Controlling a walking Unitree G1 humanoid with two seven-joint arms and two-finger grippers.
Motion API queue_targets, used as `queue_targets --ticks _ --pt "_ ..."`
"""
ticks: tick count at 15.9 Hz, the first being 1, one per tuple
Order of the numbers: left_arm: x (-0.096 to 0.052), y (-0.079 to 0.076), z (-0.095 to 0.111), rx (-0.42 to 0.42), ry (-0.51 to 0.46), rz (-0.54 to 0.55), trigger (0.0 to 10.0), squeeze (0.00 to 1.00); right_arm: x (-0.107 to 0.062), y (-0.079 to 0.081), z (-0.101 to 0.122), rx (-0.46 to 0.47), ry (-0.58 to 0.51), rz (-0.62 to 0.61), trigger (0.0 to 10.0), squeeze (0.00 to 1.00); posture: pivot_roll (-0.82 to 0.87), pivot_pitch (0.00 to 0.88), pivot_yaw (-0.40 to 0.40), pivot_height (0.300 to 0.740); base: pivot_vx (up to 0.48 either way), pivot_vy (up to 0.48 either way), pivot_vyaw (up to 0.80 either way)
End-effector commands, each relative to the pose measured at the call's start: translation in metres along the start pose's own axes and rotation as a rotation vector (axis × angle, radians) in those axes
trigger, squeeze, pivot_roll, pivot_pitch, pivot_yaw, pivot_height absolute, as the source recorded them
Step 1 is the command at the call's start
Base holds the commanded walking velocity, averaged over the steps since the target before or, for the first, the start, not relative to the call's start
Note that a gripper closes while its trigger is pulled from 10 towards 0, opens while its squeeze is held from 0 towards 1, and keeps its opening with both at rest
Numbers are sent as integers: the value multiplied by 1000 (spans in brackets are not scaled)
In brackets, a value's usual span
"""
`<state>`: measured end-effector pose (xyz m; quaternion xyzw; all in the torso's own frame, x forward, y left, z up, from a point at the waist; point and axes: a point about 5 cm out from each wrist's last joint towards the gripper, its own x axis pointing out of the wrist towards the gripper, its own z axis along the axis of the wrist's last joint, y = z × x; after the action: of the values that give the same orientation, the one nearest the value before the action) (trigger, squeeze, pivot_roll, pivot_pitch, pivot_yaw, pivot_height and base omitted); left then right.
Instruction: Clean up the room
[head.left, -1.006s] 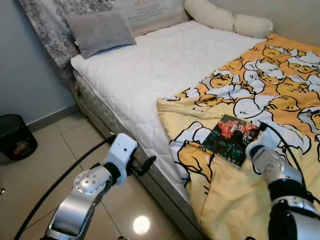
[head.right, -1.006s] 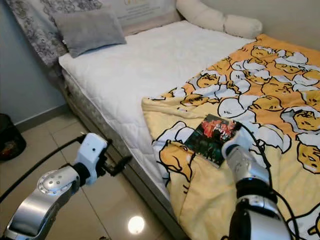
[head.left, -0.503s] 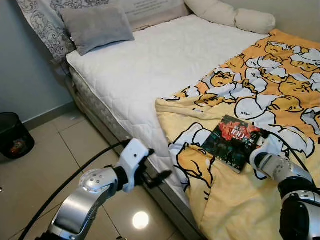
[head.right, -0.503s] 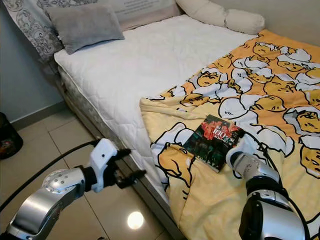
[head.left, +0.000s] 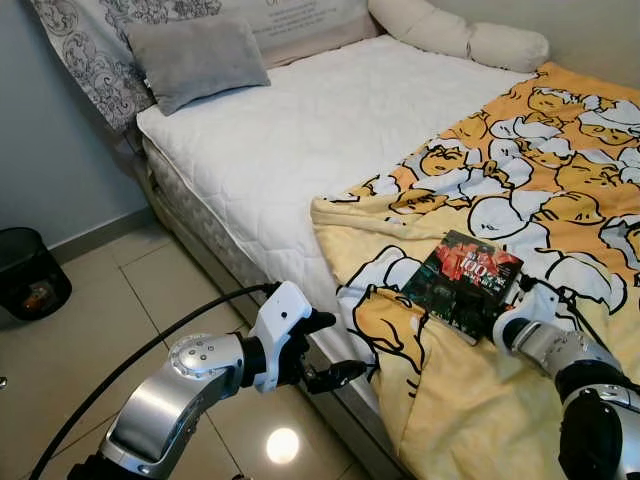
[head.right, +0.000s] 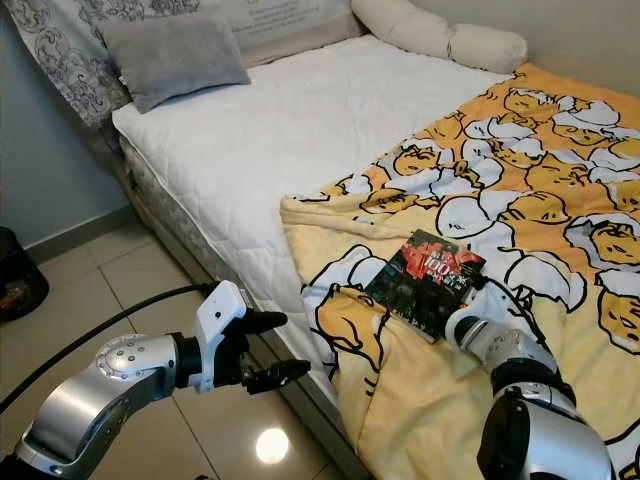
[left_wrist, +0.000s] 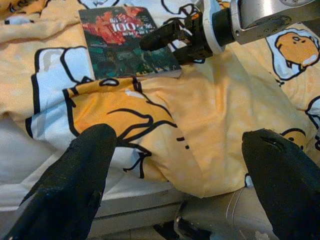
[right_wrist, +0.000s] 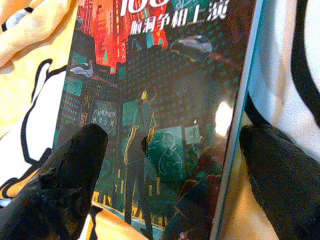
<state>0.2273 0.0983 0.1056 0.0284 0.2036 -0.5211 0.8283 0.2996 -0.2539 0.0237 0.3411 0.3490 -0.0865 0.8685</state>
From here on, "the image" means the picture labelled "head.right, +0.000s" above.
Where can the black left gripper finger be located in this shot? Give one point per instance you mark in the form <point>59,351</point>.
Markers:
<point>265,321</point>
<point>280,375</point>

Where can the yellow cartoon egg blanket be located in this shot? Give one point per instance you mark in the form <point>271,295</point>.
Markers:
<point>540,180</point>

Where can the grey floral print pillow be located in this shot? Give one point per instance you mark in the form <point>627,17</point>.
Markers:
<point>60,50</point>

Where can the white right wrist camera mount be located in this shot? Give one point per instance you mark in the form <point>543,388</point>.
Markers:
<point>465,325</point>

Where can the dark red cover book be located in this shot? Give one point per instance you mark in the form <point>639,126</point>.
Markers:
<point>425,283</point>

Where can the white quilted mattress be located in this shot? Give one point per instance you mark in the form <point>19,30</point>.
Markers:
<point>280,150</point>

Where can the cream bolster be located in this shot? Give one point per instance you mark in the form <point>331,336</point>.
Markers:
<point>440,35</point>

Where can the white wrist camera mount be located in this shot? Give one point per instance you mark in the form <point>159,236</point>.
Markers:
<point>465,325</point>
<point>220,330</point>

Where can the beige bed base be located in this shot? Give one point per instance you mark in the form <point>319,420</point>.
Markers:
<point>328,440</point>

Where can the black waste bin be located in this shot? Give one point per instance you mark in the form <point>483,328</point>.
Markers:
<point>20,275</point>

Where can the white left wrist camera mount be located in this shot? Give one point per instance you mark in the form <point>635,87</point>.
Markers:
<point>220,330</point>

